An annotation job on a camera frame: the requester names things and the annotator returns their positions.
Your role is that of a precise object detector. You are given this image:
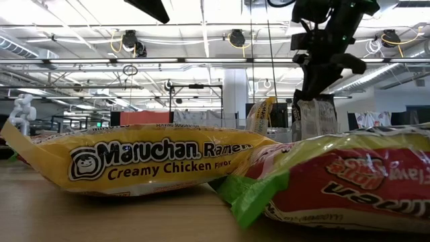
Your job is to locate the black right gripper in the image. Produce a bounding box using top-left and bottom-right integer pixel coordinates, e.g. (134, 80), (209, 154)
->
(290, 30), (368, 101)

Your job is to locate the black Maruchan fire noodle packet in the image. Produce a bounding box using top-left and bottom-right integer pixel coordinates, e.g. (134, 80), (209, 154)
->
(291, 93), (339, 142)

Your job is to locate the yellow Maruchan creamy chicken packet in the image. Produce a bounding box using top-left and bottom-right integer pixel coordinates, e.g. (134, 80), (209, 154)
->
(246, 96), (277, 135)
(0, 120), (280, 198)

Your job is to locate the black monitor screen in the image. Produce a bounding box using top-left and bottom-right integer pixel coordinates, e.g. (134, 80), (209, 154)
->
(270, 103), (290, 128)

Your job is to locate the white patterned cloth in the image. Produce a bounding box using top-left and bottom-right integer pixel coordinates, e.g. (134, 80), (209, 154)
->
(354, 111), (392, 128)

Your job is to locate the red partition panel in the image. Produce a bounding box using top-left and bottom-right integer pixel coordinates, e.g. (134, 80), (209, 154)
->
(110, 110), (174, 126)

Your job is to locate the silver ventilation duct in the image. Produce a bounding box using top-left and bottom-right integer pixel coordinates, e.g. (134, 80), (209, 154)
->
(331, 62), (404, 95)
(0, 33), (60, 60)

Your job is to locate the thin black hanging cable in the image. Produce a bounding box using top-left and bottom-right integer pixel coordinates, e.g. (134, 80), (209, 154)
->
(249, 0), (255, 104)

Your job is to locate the black ceiling cord reel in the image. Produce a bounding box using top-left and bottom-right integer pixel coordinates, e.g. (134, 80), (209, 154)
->
(381, 29), (402, 48)
(229, 29), (246, 48)
(134, 40), (148, 58)
(121, 30), (138, 50)

